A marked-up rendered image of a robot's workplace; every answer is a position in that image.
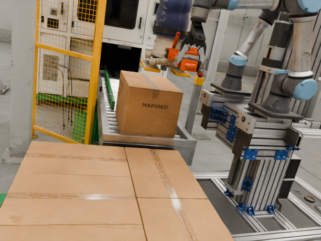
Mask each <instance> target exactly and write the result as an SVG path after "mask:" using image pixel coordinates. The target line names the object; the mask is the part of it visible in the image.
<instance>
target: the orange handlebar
mask: <svg viewBox="0 0 321 241"><path fill-rule="evenodd" d="M185 54H187V55H194V56H199V54H198V52H197V51H196V50H194V51H193V52H190V51H187V52H185ZM176 55H178V54H175V53H171V54H170V56H171V57H172V58H171V59H172V60H174V59H175V56H176ZM184 66H185V67H186V68H190V69H195V68H196V67H197V65H196V64H190V63H185V64H184Z"/></svg>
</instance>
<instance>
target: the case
mask: <svg viewBox="0 0 321 241"><path fill-rule="evenodd" d="M182 98H183V92H182V91H181V90H179V89H178V88H177V87H176V86H175V85H174V84H173V83H171V82H170V81H169V80H168V79H167V78H166V77H164V76H159V75H151V74H144V73H137V72H130V71H123V70H121V71H120V79H119V86H118V96H117V104H116V111H115V114H116V118H117V121H118V126H119V130H120V134H130V135H142V136H154V137H167V138H174V136H175V132H176V127H177V122H178V118H179V113H180V108H181V104H182Z"/></svg>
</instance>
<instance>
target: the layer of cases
mask: <svg viewBox="0 0 321 241"><path fill-rule="evenodd" d="M0 241H234V239H233V237H232V236H231V234H230V233H229V231H228V229H227V228H226V226H225V225H224V223H223V222H222V220H221V218H220V217H219V215H218V214H217V212H216V211H215V209H214V207H213V205H212V204H211V202H210V201H209V199H208V197H207V196H206V194H205V193H204V191H203V190H202V188H201V186H200V185H199V183H198V182H197V180H196V179H195V177H194V175H193V174H192V172H191V171H190V169H189V167H188V165H187V164H186V162H185V161H184V159H183V158H182V156H181V154H180V153H179V151H176V150H161V149H147V148H132V147H125V148H124V147H117V146H103V145H89V144H74V143H59V142H39V141H32V142H31V144H30V146H29V148H28V150H27V152H26V155H25V157H24V159H23V161H22V163H21V165H20V168H19V170H18V172H17V174H16V176H15V178H14V180H13V182H12V185H11V186H10V188H9V191H8V193H7V195H6V197H5V199H4V201H3V203H2V206H1V208H0Z"/></svg>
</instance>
